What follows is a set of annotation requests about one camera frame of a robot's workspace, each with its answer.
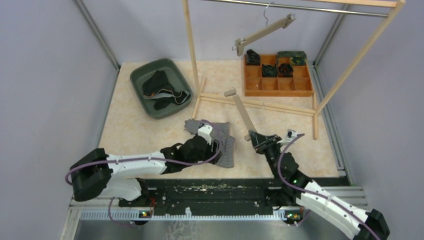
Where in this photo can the black underwear orange trim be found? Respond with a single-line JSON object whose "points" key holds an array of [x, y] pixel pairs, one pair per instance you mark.
{"points": [[158, 89]]}

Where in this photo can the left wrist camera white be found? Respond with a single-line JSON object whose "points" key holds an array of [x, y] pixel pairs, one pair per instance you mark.
{"points": [[205, 132]]}

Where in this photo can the rolled black red sock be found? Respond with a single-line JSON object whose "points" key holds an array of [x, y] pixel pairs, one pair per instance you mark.
{"points": [[285, 70]]}

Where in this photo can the wooden clothes rack frame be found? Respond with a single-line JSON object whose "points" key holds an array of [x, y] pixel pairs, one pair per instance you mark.
{"points": [[394, 8]]}

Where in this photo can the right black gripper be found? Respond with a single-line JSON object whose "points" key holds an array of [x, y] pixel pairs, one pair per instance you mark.
{"points": [[261, 143]]}

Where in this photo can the green plastic basin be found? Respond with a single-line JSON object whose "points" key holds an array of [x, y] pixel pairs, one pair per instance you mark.
{"points": [[141, 74]]}

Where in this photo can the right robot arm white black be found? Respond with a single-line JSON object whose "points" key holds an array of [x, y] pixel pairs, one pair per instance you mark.
{"points": [[356, 223]]}

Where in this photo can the rolled black sock top-left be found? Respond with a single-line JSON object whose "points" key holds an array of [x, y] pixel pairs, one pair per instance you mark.
{"points": [[252, 58]]}

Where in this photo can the metal hanging rod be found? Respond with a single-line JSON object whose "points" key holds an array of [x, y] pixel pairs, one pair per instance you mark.
{"points": [[302, 8]]}

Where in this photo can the wooden clip hanger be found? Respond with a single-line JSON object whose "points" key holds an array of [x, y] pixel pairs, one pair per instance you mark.
{"points": [[244, 115], [283, 23]]}

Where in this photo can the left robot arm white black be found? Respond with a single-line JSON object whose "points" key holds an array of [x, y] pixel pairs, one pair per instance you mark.
{"points": [[118, 176]]}

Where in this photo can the folded green camouflage cloth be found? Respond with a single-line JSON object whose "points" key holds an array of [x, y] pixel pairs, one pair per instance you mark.
{"points": [[296, 58]]}

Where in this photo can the rolled dark sock middle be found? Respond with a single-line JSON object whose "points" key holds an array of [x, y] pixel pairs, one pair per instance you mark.
{"points": [[269, 71]]}

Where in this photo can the grey striped underwear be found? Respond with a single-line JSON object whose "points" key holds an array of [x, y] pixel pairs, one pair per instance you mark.
{"points": [[220, 134]]}

